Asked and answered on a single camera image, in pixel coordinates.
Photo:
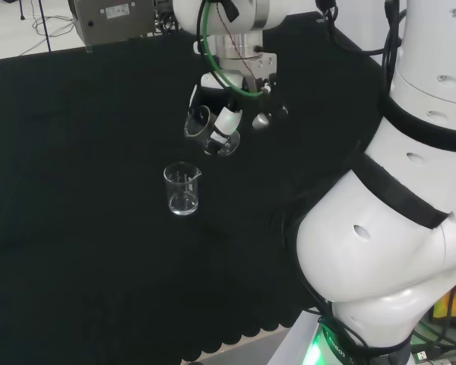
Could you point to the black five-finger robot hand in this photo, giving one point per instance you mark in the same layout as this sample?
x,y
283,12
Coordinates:
x,y
228,118

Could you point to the clear glass beaker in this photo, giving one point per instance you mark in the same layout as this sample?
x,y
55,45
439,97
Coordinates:
x,y
181,190
197,127

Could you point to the black table cloth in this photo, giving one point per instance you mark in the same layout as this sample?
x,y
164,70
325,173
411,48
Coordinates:
x,y
99,171

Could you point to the grey metal control box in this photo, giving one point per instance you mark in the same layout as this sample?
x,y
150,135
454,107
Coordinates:
x,y
110,21

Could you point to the clear cloth clip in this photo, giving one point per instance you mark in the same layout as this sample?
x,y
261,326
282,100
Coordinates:
x,y
89,48

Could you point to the black tripod leg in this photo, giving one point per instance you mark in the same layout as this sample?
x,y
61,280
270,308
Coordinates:
x,y
45,23

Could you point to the yellow stop button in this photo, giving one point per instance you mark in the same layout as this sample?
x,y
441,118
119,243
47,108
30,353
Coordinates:
x,y
450,304

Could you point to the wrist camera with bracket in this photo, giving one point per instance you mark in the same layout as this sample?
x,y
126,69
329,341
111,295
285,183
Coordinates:
x,y
264,68

